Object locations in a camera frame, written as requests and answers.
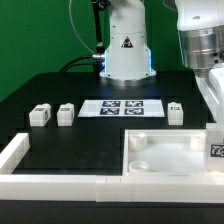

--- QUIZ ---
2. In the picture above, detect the white marker sheet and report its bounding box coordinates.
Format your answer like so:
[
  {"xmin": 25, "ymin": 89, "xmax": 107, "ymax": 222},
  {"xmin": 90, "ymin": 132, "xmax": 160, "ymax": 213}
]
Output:
[{"xmin": 78, "ymin": 99, "xmax": 164, "ymax": 117}]

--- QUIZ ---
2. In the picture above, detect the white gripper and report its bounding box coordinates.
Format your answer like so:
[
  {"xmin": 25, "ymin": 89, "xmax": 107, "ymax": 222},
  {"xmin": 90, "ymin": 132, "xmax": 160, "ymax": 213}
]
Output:
[{"xmin": 196, "ymin": 67, "xmax": 224, "ymax": 128}]

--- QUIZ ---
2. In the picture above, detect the grey thin cable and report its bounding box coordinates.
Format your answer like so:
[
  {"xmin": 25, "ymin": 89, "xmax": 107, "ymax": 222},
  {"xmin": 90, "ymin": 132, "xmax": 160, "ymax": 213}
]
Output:
[{"xmin": 68, "ymin": 0, "xmax": 98, "ymax": 55}]

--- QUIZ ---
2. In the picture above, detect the black cable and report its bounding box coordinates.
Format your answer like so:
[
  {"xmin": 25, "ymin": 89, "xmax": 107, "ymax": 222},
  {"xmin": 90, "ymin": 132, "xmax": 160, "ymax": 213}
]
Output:
[{"xmin": 59, "ymin": 55, "xmax": 101, "ymax": 74}]

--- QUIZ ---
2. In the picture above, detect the white U-shaped fence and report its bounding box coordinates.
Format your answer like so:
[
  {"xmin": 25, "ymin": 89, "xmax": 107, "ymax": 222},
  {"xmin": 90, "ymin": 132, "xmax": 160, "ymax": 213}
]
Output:
[{"xmin": 0, "ymin": 133, "xmax": 224, "ymax": 203}]

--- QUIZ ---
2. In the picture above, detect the white square table top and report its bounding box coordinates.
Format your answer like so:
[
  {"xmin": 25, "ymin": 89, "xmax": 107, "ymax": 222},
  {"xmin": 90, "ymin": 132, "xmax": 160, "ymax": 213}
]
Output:
[{"xmin": 121, "ymin": 129, "xmax": 224, "ymax": 176}]

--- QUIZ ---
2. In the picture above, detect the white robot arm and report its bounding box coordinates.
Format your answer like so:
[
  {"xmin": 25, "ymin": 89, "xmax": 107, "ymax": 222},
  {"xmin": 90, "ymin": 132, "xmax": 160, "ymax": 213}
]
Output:
[{"xmin": 100, "ymin": 0, "xmax": 224, "ymax": 128}]

